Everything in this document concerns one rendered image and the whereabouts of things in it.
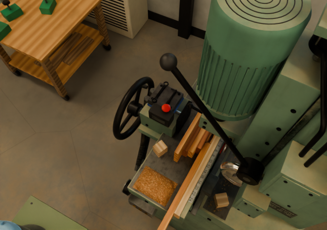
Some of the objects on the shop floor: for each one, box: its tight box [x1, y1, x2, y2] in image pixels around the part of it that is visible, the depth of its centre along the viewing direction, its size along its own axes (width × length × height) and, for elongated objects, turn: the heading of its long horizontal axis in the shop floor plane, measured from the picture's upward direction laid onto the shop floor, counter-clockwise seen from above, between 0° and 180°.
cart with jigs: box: [0, 0, 111, 101], centre depth 206 cm, size 66×57×64 cm
